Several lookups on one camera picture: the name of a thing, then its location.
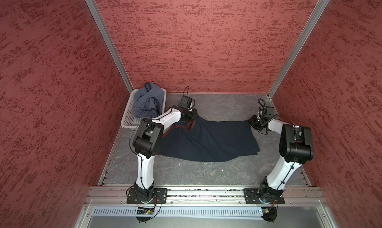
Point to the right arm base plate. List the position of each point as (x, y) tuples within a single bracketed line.
[(253, 195)]

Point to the aluminium front rail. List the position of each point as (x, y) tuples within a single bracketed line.
[(207, 196)]

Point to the grey-blue tank top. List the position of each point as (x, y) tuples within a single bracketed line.
[(148, 101)]

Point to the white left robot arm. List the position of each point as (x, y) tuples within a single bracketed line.
[(147, 142)]

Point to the aluminium corner post left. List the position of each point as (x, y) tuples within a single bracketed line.
[(96, 14)]

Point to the aluminium corner post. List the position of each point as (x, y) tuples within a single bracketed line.
[(96, 14), (304, 35)]

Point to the right circuit board with wires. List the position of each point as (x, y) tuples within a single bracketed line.
[(269, 214)]

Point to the left circuit board with wires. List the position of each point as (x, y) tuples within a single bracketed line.
[(144, 215)]

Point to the aluminium corner post right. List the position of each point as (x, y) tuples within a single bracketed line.
[(304, 35)]

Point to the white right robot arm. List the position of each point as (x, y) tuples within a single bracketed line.
[(295, 149)]

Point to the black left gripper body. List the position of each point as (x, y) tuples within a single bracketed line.
[(191, 115)]

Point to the circuit board with wires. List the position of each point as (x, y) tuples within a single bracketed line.
[(144, 215), (269, 214)]

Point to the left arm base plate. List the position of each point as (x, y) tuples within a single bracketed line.
[(153, 196)]

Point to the navy tank top red trim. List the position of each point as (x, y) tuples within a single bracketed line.
[(209, 141)]

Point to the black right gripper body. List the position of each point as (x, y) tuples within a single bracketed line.
[(256, 123)]

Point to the slotted white cable duct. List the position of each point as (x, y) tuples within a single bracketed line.
[(251, 213)]

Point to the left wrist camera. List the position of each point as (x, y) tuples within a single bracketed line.
[(186, 102)]

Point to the white plastic laundry basket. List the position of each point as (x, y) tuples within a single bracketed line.
[(128, 119)]

